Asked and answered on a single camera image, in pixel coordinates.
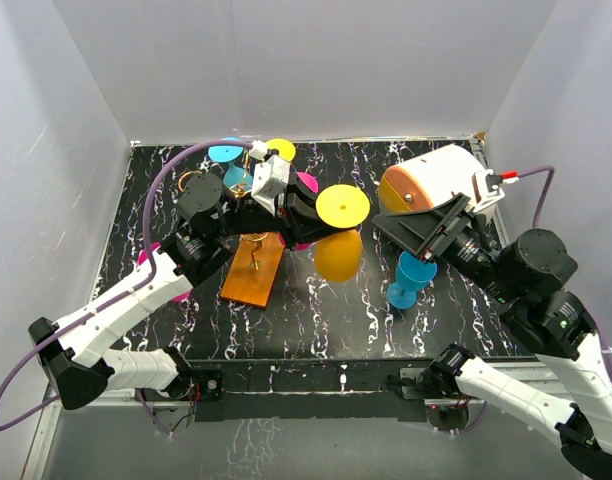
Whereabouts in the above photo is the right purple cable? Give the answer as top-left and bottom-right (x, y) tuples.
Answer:
(460, 165), (612, 436)

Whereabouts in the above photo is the purple cable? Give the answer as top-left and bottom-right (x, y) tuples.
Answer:
(460, 165), (612, 436)
(0, 139), (257, 436)

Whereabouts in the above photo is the pink wine glass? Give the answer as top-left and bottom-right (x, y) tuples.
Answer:
(278, 172), (319, 251)
(137, 242), (191, 303)

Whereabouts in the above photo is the yellow wine glass back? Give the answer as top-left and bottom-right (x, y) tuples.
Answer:
(264, 138), (296, 163)

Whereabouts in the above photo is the yellow wine glass front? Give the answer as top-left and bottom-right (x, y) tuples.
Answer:
(314, 184), (370, 283)

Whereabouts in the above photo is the gold wire wine glass rack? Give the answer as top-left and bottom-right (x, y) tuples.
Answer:
(178, 149), (285, 311)

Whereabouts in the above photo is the white round drawer cabinet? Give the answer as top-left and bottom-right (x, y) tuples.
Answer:
(377, 144), (486, 213)

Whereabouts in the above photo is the teal wine glass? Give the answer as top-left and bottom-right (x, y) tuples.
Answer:
(208, 137), (253, 196)

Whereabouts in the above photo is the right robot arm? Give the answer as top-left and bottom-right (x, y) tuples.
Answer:
(373, 194), (612, 479)

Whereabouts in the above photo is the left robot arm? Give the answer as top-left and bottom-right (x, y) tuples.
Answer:
(29, 173), (370, 410)

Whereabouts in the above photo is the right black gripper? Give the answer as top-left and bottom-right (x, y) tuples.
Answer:
(369, 191), (517, 302)

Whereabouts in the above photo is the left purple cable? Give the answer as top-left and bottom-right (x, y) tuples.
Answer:
(0, 139), (257, 436)

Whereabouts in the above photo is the yellow wine glass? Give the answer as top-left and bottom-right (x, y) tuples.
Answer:
(314, 184), (370, 283)
(264, 138), (296, 163)

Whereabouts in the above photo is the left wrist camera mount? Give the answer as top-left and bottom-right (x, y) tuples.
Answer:
(249, 140), (292, 216)

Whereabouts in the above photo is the blue wine glass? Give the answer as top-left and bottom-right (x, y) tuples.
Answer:
(387, 251), (438, 310)

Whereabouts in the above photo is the aluminium front rail frame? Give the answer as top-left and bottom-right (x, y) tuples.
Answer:
(40, 357), (567, 426)

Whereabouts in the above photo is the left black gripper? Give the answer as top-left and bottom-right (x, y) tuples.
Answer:
(213, 175), (355, 251)

